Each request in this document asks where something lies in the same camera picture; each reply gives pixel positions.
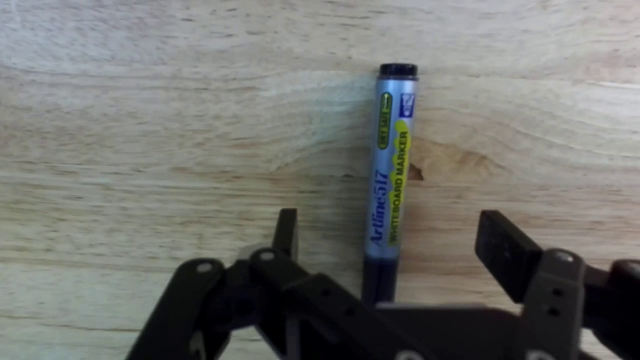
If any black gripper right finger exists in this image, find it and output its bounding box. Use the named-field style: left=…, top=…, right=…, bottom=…
left=472, top=208, right=640, bottom=360

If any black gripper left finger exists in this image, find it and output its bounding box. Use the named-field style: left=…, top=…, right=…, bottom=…
left=124, top=206, right=405, bottom=360

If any black grey whiteboard marker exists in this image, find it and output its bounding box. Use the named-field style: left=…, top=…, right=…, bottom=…
left=360, top=60, right=423, bottom=307

